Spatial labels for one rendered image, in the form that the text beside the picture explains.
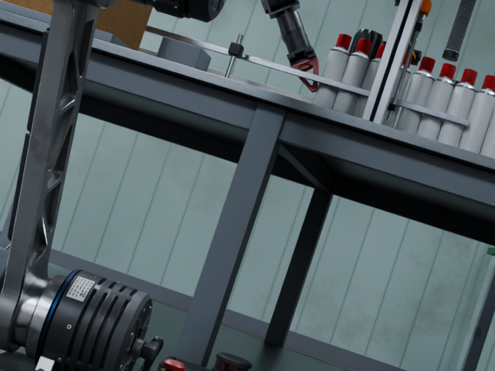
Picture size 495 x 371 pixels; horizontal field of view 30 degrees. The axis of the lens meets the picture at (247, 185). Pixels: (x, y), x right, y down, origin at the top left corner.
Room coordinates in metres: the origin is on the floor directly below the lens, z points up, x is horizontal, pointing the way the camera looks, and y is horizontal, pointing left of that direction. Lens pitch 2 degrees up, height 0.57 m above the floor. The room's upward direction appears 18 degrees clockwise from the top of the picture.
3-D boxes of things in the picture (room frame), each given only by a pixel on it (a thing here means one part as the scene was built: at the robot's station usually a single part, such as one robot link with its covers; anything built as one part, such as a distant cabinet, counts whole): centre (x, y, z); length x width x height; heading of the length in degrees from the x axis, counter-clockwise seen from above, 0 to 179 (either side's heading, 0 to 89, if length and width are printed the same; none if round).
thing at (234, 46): (2.24, 0.13, 0.91); 0.07 x 0.03 x 0.17; 168
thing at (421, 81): (2.22, -0.32, 0.98); 0.05 x 0.05 x 0.20
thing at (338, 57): (2.26, -0.11, 0.98); 0.05 x 0.05 x 0.20
